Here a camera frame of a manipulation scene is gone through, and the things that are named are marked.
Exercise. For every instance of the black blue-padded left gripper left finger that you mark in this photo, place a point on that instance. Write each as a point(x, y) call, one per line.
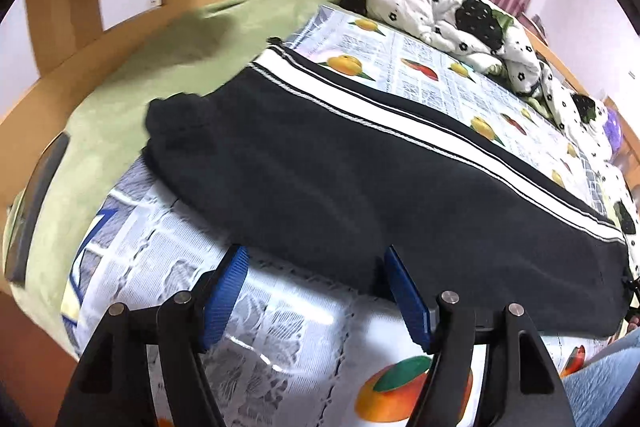
point(111, 385)

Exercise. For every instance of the black pants with white stripe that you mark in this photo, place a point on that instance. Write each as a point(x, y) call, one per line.
point(326, 173)

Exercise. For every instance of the blue denim sleeve forearm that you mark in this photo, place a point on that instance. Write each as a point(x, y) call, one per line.
point(608, 386)

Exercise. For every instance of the fruit-print bed mat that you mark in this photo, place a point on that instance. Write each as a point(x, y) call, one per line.
point(297, 344)

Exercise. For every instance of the green bed sheet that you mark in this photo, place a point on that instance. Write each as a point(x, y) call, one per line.
point(196, 53)

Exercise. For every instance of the white black-flower quilt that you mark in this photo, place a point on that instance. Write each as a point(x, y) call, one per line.
point(488, 40)

